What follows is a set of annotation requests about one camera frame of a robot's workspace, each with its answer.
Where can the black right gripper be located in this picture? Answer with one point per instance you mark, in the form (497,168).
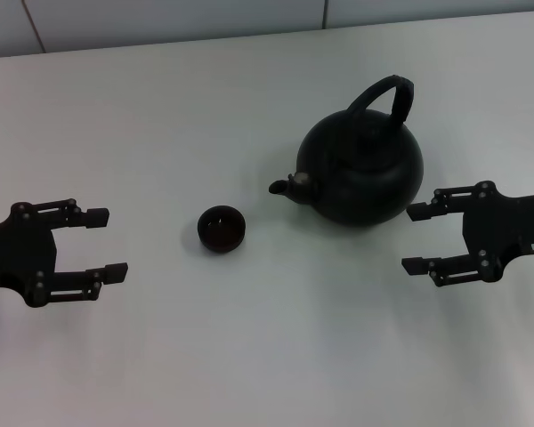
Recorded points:
(507,227)

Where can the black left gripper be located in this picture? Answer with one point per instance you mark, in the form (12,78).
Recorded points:
(13,258)

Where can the black round teapot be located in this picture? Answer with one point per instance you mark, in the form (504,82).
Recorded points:
(365,191)

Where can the small dark teacup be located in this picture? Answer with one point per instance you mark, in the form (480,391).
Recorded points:
(221,231)

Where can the black teapot lid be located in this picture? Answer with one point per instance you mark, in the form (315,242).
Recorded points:
(369,133)

